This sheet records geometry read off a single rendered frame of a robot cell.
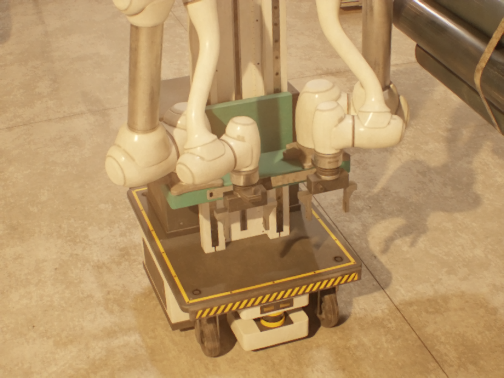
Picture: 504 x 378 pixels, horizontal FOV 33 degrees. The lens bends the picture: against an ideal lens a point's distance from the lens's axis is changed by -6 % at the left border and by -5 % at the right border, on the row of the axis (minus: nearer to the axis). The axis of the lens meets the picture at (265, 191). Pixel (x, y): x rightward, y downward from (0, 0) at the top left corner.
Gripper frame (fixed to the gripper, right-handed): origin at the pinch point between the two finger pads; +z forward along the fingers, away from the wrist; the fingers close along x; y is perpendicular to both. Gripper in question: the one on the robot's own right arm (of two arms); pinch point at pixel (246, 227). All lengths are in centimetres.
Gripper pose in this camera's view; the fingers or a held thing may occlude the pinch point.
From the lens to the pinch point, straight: 285.3
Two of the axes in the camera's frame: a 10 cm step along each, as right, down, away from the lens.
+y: -3.5, -4.6, 8.1
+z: 0.2, 8.6, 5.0
